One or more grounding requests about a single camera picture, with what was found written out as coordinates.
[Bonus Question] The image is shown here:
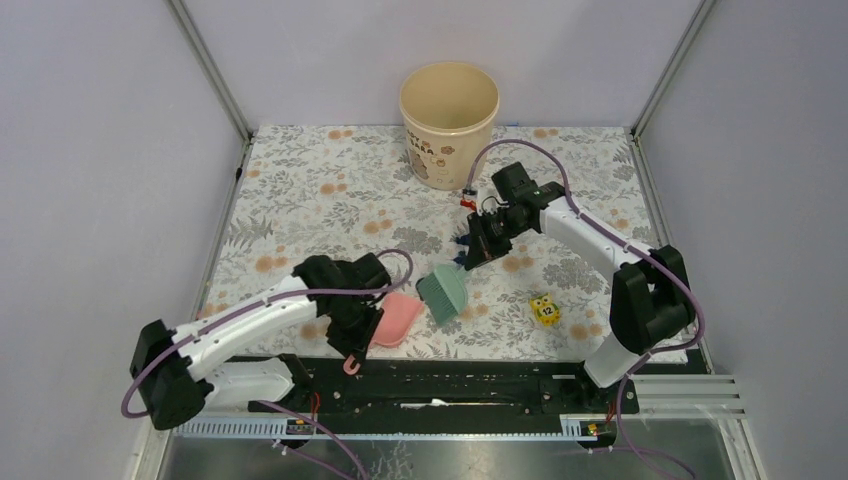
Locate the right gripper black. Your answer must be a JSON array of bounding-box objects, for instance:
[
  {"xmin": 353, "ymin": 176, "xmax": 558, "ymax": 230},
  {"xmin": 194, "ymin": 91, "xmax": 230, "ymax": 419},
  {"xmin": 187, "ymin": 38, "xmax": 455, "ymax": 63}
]
[{"xmin": 465, "ymin": 208, "xmax": 530, "ymax": 271}]

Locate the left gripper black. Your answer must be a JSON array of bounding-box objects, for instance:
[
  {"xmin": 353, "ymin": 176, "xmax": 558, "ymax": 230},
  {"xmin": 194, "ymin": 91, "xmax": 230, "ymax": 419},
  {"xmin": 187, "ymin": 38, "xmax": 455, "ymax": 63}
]
[{"xmin": 327, "ymin": 294, "xmax": 385, "ymax": 364}]

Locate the pink dustpan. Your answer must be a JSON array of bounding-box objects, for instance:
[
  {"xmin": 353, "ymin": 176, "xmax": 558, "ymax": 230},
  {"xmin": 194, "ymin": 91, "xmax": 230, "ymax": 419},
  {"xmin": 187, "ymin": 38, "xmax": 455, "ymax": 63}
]
[{"xmin": 342, "ymin": 292, "xmax": 424, "ymax": 375}]

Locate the green hand brush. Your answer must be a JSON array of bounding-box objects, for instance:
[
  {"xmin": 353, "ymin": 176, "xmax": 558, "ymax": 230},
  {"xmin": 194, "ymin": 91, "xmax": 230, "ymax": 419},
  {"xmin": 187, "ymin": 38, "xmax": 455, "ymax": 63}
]
[{"xmin": 415, "ymin": 265, "xmax": 468, "ymax": 326}]

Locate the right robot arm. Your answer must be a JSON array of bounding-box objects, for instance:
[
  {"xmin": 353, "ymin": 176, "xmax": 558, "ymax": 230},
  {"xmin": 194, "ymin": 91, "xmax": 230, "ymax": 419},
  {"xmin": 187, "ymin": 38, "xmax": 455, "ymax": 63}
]
[{"xmin": 464, "ymin": 163, "xmax": 696, "ymax": 412}]

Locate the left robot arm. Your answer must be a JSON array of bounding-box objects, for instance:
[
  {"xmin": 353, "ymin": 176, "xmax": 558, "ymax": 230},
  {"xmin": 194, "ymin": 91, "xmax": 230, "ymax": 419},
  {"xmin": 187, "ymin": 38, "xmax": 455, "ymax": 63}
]
[{"xmin": 121, "ymin": 253, "xmax": 408, "ymax": 431}]

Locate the dark blue scrap near bucket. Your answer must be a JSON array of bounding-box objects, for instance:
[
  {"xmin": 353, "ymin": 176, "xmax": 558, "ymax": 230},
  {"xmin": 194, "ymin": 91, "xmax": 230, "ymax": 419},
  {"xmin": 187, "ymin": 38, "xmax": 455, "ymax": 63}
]
[{"xmin": 452, "ymin": 234, "xmax": 470, "ymax": 267}]

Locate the red yellow candy wrapper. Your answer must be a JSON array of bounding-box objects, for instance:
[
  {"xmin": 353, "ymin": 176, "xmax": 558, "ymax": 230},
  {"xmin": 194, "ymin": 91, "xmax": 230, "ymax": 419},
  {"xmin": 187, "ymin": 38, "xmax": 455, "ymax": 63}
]
[{"xmin": 460, "ymin": 188, "xmax": 478, "ymax": 212}]

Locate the yellow owl block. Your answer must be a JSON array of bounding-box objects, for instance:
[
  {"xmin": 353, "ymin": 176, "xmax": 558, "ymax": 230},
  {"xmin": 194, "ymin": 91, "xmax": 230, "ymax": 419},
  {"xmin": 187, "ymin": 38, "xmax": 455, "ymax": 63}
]
[{"xmin": 528, "ymin": 293, "xmax": 561, "ymax": 327}]

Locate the cream plastic bucket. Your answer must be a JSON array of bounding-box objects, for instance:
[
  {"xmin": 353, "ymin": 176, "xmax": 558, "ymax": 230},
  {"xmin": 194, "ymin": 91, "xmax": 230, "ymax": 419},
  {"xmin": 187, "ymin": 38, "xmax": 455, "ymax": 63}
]
[{"xmin": 399, "ymin": 62, "xmax": 500, "ymax": 190}]

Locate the floral table mat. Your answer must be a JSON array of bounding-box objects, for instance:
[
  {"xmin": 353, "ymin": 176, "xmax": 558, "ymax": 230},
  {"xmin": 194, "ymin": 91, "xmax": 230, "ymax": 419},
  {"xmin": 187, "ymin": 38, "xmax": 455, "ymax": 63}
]
[{"xmin": 200, "ymin": 125, "xmax": 659, "ymax": 362}]

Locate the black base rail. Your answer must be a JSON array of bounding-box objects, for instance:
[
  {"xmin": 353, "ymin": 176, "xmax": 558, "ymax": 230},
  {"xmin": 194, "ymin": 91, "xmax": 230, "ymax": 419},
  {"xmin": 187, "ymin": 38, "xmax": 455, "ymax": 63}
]
[{"xmin": 248, "ymin": 349, "xmax": 713, "ymax": 437}]

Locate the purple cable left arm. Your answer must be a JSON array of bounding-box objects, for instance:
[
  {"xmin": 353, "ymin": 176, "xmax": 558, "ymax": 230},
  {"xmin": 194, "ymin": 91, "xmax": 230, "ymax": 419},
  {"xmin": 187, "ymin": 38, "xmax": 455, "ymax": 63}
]
[{"xmin": 120, "ymin": 248, "xmax": 415, "ymax": 480}]

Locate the aluminium frame post right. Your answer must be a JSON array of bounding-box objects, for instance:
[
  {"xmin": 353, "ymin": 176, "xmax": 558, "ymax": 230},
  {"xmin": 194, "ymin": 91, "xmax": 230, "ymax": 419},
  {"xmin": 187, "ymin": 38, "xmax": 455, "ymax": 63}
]
[{"xmin": 631, "ymin": 0, "xmax": 719, "ymax": 138}]

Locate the aluminium frame post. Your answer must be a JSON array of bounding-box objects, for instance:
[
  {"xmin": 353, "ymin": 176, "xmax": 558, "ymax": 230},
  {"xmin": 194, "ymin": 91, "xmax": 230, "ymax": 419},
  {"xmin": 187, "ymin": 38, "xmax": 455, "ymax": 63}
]
[
  {"xmin": 164, "ymin": 0, "xmax": 253, "ymax": 142},
  {"xmin": 631, "ymin": 0, "xmax": 719, "ymax": 138}
]

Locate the aluminium frame post left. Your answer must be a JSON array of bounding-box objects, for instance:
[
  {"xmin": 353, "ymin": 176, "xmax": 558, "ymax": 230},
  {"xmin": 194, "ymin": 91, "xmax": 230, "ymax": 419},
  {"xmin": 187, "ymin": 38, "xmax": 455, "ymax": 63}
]
[{"xmin": 164, "ymin": 0, "xmax": 253, "ymax": 142}]

